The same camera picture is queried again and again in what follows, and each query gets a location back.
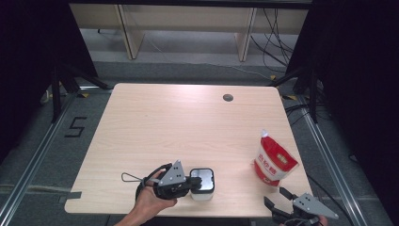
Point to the grey tape strip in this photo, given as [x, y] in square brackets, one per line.
[70, 196]

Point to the red and white sugar bag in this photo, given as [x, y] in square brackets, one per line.
[274, 163]

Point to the clear jar with black lid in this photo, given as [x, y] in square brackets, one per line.
[204, 180]

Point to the yellow and black tape piece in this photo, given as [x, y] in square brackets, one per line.
[273, 77]
[83, 95]
[290, 97]

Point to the person's right hand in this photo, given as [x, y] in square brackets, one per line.
[322, 221]

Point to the round table grommet hole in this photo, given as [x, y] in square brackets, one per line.
[228, 97]

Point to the beige wooden furniture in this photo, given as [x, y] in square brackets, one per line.
[188, 17]

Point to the aluminium floor rail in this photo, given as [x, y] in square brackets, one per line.
[327, 157]
[34, 163]

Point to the black metal stand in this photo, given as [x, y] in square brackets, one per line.
[56, 94]
[313, 100]

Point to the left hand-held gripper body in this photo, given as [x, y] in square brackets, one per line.
[173, 178]

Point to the person's left hand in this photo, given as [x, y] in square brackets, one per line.
[149, 202]

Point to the black curtain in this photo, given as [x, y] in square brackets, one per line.
[360, 78]
[28, 62]

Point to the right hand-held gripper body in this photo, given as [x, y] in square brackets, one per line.
[313, 206]

